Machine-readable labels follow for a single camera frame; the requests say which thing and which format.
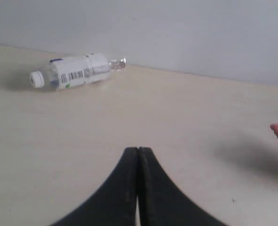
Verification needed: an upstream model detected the clear bottle white barcode label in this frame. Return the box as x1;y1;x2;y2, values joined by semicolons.
29;52;127;91

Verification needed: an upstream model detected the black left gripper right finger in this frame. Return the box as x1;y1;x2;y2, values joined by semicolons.
137;147;224;226

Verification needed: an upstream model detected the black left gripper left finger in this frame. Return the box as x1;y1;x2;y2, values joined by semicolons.
53;147;138;226

